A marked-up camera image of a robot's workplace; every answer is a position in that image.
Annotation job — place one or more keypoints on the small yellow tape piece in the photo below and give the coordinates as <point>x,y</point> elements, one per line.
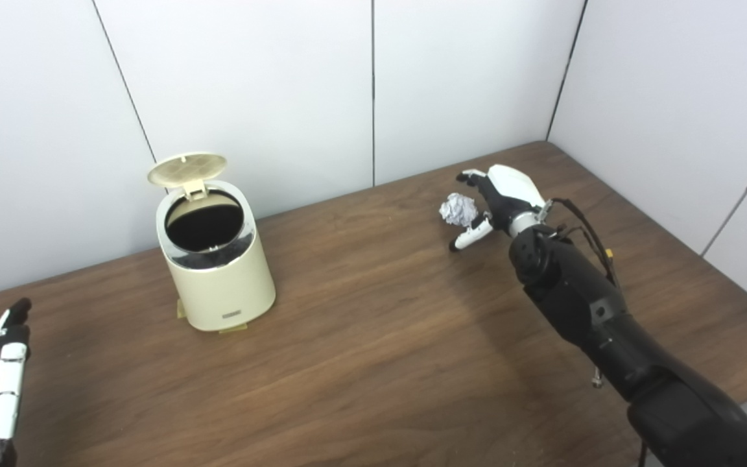
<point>181,310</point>

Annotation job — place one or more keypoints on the round cream bin lid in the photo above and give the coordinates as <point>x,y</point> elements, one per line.
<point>187,168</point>

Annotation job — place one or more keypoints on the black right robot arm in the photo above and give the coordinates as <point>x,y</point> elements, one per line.
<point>594,311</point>

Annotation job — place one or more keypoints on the wide yellow tape piece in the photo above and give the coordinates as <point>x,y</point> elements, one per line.
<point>233,328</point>

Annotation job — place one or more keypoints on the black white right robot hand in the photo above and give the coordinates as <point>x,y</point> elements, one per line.
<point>513,188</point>

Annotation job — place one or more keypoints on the cream-colored bin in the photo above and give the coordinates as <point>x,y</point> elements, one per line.
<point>224,292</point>

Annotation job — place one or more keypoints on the white paper ball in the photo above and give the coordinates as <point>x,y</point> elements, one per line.
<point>459,209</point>

